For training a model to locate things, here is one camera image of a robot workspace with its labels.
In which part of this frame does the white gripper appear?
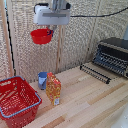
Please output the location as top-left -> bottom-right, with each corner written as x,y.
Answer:
33,3 -> 72,37

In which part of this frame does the red bowl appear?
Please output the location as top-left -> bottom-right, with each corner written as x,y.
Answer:
30,28 -> 54,46

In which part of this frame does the red shopping basket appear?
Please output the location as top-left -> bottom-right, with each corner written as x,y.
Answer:
0,75 -> 43,128

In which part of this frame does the thin black pole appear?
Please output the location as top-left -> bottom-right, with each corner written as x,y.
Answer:
4,0 -> 17,77

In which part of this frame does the orange yellow food box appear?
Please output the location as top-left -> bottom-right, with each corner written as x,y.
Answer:
45,72 -> 63,107

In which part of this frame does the black toaster oven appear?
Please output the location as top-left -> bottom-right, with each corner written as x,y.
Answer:
92,36 -> 128,79

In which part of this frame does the white rounded object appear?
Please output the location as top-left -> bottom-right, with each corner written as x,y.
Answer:
111,105 -> 128,128

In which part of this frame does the wooden post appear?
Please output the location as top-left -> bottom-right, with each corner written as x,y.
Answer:
0,0 -> 15,78
54,25 -> 67,75

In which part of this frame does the black cable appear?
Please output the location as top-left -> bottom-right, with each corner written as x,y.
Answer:
70,6 -> 128,19

